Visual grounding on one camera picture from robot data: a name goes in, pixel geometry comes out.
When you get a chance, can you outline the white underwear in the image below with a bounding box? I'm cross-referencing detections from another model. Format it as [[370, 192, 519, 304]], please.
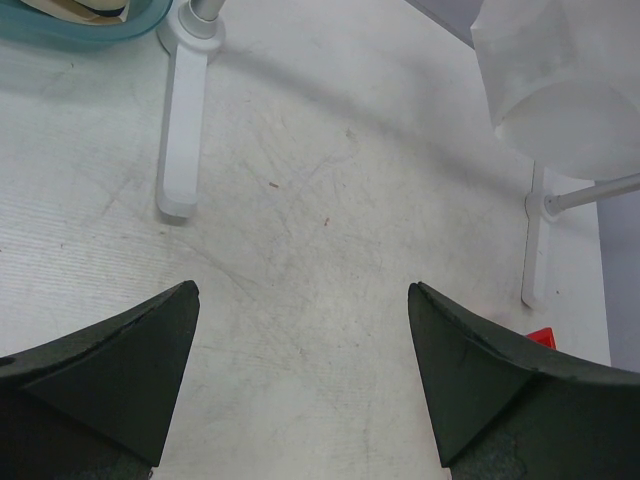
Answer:
[[471, 0, 639, 180]]

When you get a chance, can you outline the white clothes rack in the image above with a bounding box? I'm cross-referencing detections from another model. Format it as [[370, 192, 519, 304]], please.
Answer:
[[156, 1, 639, 311]]

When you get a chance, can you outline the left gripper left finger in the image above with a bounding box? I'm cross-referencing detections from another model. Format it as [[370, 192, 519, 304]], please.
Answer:
[[1, 280, 200, 479]]

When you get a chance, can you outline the teal laundry basket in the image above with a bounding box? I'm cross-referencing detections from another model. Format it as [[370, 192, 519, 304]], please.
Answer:
[[1, 0, 172, 50]]

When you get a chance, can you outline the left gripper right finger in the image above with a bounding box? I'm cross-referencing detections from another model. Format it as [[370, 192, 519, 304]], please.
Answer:
[[408, 283, 639, 479]]

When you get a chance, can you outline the red clothespin bin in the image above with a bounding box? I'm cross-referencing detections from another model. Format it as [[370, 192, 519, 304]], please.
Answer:
[[526, 327, 557, 350]]

